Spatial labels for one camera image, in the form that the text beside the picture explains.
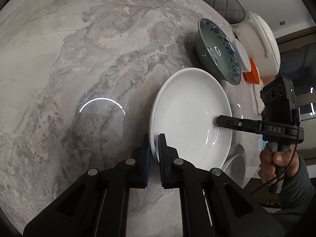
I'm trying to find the white knitted cloth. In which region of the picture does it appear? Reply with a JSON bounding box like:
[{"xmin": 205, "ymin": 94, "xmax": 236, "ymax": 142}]
[{"xmin": 252, "ymin": 76, "xmax": 275, "ymax": 115}]

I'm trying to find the person's right hand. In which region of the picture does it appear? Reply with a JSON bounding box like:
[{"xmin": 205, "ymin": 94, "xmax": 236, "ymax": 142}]
[{"xmin": 258, "ymin": 144, "xmax": 300, "ymax": 183}]

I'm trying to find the white rice cooker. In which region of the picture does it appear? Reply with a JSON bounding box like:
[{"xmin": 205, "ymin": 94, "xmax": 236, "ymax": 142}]
[{"xmin": 233, "ymin": 11, "xmax": 281, "ymax": 78}]

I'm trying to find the white plastic bowl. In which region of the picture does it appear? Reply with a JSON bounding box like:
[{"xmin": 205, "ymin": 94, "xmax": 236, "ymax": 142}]
[{"xmin": 233, "ymin": 39, "xmax": 251, "ymax": 73}]

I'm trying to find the dark green right sleeve forearm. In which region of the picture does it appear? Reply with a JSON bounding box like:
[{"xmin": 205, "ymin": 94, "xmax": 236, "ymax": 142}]
[{"xmin": 272, "ymin": 156, "xmax": 315, "ymax": 236}]

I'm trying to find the green blue patterned bowl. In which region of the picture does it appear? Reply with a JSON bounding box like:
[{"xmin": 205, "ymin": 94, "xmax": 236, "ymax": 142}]
[{"xmin": 195, "ymin": 18, "xmax": 242, "ymax": 86}]

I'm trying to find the white plate under stack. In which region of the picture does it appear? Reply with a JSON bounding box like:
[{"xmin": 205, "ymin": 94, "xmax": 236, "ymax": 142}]
[{"xmin": 221, "ymin": 144, "xmax": 246, "ymax": 187}]

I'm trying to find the white shallow plate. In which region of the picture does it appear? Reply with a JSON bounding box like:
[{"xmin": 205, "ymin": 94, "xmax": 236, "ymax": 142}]
[{"xmin": 149, "ymin": 68, "xmax": 232, "ymax": 170}]

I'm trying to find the orange plastic bowl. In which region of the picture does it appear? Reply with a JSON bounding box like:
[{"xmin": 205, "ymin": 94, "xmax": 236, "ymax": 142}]
[{"xmin": 243, "ymin": 58, "xmax": 260, "ymax": 85}]

